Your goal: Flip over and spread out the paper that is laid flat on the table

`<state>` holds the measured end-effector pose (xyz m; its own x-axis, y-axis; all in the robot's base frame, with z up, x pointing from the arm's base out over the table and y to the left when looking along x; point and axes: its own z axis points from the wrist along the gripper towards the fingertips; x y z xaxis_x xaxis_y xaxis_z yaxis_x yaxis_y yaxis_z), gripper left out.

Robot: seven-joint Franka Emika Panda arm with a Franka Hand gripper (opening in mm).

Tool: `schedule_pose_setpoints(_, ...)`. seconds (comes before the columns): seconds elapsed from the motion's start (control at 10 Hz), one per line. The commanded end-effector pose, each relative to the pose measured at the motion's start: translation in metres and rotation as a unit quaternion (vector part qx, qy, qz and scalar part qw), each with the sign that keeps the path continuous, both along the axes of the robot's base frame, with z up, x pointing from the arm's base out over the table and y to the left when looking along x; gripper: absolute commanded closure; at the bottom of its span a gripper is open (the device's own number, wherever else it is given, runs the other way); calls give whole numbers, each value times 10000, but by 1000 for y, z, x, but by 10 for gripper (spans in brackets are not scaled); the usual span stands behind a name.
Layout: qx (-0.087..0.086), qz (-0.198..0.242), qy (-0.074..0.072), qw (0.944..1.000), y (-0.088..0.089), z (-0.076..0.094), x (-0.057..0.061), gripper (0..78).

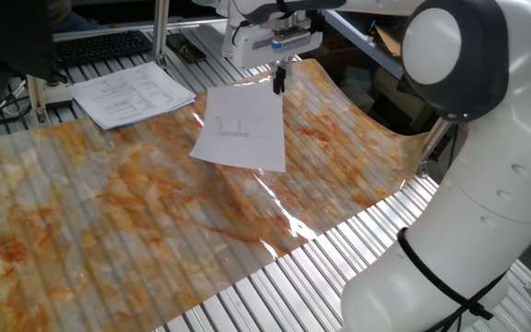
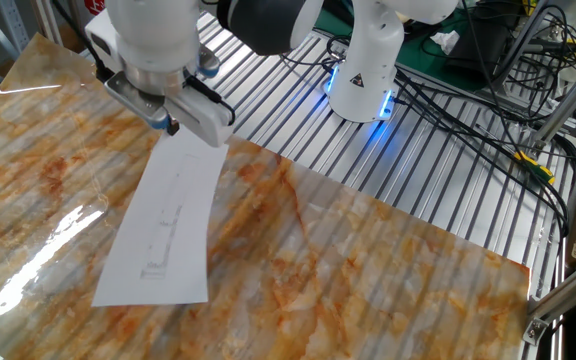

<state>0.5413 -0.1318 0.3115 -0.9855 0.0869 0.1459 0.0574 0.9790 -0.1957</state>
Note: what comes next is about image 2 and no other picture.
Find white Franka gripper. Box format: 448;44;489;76
84;8;236;149

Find white printed paper sheet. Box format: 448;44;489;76
91;127;230;308

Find white sign with red print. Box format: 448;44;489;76
70;0;107;49

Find grey slotted metal upright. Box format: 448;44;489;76
0;0;32;54

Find orange marble pattern mat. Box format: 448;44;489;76
0;32;532;360

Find green mat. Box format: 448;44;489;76
312;4;499;94

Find crumpled white tissue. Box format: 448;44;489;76
428;29;462;56

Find black bag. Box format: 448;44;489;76
442;7;519;86

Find thin grey metal pole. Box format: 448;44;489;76
495;0;549;86

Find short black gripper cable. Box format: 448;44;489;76
183;74;237;126

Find silver mount plate blue knobs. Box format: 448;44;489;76
103;44;222;131

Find long black looped cable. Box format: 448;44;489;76
50;0;114;84

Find yellow handled screwdriver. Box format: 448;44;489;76
512;149;557;186

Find thick aluminium frame post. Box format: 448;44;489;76
532;49;576;146

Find black cable bundle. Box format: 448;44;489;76
392;0;576;239

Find aluminium rail with corner bracket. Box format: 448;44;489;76
522;257;576;346

